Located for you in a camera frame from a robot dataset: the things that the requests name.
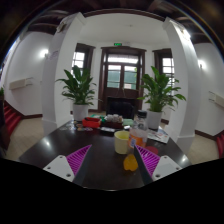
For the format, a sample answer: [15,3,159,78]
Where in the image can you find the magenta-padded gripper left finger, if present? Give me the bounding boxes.
[43,143,94,187]

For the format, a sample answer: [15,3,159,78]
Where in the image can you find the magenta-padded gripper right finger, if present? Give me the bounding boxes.
[133,144,183,186]

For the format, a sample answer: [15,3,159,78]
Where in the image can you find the orange drink bottle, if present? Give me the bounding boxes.
[123,110,150,173]

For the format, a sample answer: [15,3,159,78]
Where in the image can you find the colourful stickers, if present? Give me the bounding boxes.
[59,120,84,132]

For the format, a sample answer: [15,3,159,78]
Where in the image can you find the pale yellow cup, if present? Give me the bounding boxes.
[114,130,131,155]

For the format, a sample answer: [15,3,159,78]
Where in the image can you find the red box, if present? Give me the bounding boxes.
[81,116,102,129]

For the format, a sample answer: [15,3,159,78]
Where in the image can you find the green packet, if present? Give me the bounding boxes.
[122,118,135,127]

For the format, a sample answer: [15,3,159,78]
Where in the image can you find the potted plant in white pot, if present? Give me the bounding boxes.
[55,65,101,122]
[137,65,187,131]

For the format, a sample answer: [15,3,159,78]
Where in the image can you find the black chair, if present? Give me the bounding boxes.
[106,96,136,120]

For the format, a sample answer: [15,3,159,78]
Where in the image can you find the dark-framed window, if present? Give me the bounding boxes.
[153,48,176,88]
[71,43,96,78]

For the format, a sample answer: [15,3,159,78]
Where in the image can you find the dark wooden double door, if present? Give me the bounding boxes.
[98,46,147,113]

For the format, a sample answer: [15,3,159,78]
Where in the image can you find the white wall radiator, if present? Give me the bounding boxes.
[9,77,34,90]
[208,90,224,108]

